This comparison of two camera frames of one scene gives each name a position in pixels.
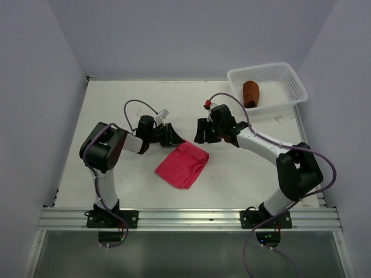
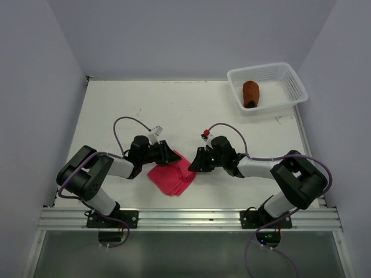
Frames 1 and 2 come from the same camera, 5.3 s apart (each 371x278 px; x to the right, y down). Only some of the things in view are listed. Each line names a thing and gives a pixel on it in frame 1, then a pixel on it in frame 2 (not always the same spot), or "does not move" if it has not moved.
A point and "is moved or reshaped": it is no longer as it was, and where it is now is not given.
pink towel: [182, 167] is moved or reshaped
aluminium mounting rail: [189, 218] does not move
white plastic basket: [278, 86] does not move
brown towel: [251, 94] does not move
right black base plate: [253, 219] does not move
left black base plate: [103, 218] does not move
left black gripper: [170, 137] to [166, 155]
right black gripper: [202, 135] to [199, 164]
